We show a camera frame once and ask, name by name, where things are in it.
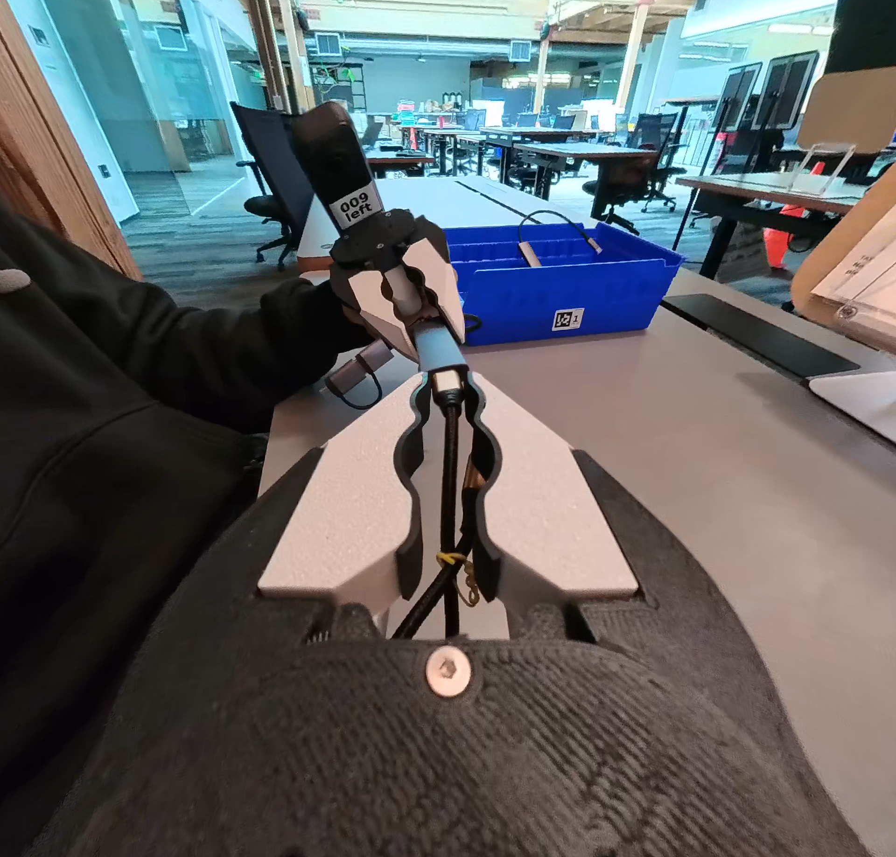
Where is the black desk cable cover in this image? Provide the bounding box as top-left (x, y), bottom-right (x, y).
top-left (661, 293), bottom-right (861, 382)

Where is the person's left forearm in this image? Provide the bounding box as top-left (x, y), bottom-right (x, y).
top-left (105, 269), bottom-right (379, 445)

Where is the grey USB adapter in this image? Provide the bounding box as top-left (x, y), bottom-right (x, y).
top-left (323, 341), bottom-right (394, 408)

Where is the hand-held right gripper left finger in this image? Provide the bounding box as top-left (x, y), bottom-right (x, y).
top-left (258, 370), bottom-right (428, 640)

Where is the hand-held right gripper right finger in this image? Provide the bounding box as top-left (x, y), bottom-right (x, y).
top-left (462, 373), bottom-right (640, 640)

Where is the person's black hoodie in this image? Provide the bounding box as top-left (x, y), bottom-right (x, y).
top-left (0, 192), bottom-right (281, 802)

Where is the grey desk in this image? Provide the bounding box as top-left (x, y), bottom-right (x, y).
top-left (255, 258), bottom-right (896, 857)

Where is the black office chair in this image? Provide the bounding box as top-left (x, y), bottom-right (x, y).
top-left (230, 101), bottom-right (316, 270)

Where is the dark grey USB hub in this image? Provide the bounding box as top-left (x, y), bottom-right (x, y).
top-left (388, 269), bottom-right (469, 376)

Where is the blue storage bin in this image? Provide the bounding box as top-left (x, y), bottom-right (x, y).
top-left (444, 223), bottom-right (686, 347)

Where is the small wooden document stand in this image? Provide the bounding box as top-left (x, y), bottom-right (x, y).
top-left (784, 66), bottom-right (896, 196)

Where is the upright black monitor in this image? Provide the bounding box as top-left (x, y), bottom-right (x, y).
top-left (713, 61), bottom-right (764, 133)
top-left (752, 50), bottom-right (820, 130)

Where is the wooden background table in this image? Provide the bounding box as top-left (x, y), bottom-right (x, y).
top-left (675, 171), bottom-right (872, 280)

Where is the black cable with yellow tie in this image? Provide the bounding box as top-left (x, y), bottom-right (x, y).
top-left (391, 367), bottom-right (492, 641)

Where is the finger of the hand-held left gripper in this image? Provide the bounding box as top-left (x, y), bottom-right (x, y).
top-left (402, 237), bottom-right (468, 345)
top-left (346, 268), bottom-right (422, 363)

